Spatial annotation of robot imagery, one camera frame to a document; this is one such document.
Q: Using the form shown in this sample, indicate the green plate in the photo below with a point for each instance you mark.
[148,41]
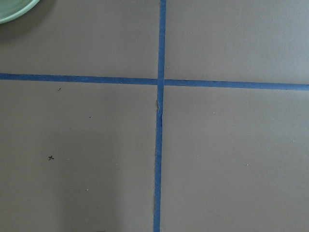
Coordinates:
[13,9]

